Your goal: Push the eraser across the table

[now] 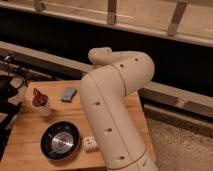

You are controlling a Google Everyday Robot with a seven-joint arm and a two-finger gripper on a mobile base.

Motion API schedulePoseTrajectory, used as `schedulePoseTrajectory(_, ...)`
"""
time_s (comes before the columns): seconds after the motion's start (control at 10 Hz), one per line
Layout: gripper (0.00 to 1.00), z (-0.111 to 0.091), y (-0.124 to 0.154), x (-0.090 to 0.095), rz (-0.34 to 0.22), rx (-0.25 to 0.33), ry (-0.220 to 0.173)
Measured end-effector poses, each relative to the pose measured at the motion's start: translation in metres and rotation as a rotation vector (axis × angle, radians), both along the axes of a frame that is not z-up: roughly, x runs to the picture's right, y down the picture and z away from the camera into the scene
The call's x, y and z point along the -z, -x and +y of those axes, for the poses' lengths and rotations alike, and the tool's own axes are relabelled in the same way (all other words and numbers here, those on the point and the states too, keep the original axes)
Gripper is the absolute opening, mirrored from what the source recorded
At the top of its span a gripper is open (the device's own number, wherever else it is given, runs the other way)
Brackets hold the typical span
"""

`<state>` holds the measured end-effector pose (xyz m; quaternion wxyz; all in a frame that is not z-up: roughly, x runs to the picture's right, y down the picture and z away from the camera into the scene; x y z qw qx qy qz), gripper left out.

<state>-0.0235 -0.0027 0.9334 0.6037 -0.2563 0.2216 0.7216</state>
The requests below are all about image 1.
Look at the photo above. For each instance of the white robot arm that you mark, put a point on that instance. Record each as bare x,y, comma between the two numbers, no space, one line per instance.
116,75

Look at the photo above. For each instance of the wooden rail with brackets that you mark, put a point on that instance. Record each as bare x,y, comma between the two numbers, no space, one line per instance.
188,21

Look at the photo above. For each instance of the black metal bowl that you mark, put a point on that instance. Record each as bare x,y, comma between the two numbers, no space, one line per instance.
60,140

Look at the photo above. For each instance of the white cup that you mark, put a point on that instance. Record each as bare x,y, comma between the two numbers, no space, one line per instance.
44,110

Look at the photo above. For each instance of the red object in cup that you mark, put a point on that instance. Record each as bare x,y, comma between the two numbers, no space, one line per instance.
39,97

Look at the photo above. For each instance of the black equipment at left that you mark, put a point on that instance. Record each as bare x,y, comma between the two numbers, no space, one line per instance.
7,90

